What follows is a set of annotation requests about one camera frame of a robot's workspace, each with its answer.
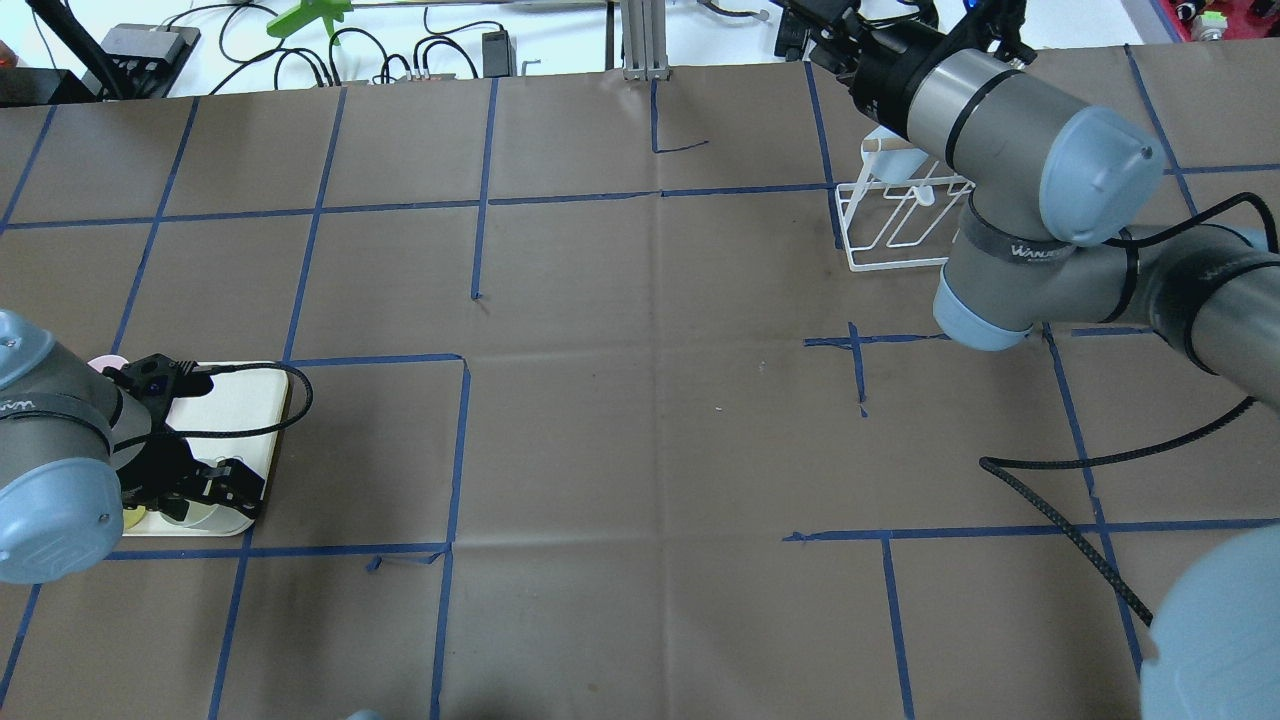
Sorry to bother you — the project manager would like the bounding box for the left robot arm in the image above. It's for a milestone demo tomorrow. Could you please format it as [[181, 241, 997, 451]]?
[[1, 310, 266, 585]]

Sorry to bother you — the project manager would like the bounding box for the aluminium frame post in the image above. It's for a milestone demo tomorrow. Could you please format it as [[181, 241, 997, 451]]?
[[620, 0, 669, 81]]

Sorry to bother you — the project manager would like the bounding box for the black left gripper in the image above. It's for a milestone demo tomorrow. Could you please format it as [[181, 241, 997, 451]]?
[[118, 425, 268, 520]]

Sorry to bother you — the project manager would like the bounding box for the cream serving tray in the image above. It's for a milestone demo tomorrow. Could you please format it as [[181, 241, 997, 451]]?
[[123, 361, 310, 538]]

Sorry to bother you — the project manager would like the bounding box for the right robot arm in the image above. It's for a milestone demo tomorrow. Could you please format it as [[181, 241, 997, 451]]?
[[785, 1, 1279, 719]]

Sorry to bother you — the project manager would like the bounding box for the right black braided cable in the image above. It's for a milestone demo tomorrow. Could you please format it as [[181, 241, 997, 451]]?
[[980, 192, 1280, 629]]

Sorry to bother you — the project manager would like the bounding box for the green grabber tool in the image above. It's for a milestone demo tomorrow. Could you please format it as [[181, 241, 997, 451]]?
[[265, 1, 355, 38]]

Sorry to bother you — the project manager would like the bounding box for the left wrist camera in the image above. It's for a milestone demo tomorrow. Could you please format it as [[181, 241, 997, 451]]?
[[100, 354, 214, 402]]

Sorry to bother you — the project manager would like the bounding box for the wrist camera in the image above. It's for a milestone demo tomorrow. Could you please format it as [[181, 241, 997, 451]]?
[[942, 1, 1038, 67], [100, 354, 214, 402]]

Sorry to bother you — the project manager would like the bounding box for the pale green plastic cup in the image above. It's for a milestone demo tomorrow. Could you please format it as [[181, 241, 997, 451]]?
[[157, 497, 225, 532]]

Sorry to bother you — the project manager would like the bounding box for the light blue plastic cup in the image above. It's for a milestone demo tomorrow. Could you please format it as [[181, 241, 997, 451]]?
[[860, 126, 940, 184]]

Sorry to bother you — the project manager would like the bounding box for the pink plastic cup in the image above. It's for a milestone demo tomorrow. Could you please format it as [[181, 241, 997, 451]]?
[[87, 354, 129, 374]]

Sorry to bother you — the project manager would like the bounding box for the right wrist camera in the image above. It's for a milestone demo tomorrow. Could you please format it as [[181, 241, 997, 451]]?
[[942, 1, 1038, 67]]

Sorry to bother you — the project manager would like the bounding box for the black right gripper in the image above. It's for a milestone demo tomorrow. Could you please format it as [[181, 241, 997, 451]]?
[[780, 1, 945, 111]]

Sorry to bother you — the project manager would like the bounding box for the yellow plastic cup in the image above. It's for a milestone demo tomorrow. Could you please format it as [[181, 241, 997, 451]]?
[[123, 506, 148, 533]]

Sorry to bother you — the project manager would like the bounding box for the black power adapter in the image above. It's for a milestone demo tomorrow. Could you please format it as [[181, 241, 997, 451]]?
[[481, 29, 517, 78]]

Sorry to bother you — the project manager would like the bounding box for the white wire cup rack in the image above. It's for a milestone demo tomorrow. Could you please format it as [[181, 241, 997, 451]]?
[[833, 146, 974, 273]]

